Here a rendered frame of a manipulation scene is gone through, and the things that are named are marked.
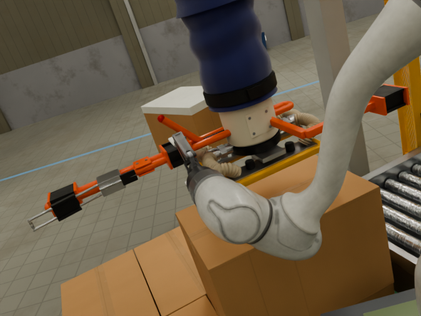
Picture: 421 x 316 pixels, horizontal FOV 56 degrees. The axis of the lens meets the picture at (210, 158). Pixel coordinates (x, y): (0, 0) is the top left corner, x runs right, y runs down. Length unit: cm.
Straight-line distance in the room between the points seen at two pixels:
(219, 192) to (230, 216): 6
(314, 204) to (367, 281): 75
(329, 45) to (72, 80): 812
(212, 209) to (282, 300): 67
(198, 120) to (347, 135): 194
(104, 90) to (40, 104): 159
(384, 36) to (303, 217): 37
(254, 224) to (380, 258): 83
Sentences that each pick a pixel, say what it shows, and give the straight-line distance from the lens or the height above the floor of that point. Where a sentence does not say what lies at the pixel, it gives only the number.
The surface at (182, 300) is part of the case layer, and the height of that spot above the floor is 54.
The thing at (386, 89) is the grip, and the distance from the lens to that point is 119.
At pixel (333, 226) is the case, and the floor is 88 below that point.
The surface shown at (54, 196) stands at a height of 126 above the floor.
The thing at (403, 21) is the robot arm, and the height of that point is 153.
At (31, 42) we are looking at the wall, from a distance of 1024.
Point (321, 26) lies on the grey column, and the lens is 258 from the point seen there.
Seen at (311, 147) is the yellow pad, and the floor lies 113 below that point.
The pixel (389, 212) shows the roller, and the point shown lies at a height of 55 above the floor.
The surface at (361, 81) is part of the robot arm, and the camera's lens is 64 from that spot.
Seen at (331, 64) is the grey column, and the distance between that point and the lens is 262.
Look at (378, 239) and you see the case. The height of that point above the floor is 75.
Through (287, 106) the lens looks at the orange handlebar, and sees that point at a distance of 129.
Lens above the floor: 165
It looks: 22 degrees down
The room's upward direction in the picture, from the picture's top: 18 degrees counter-clockwise
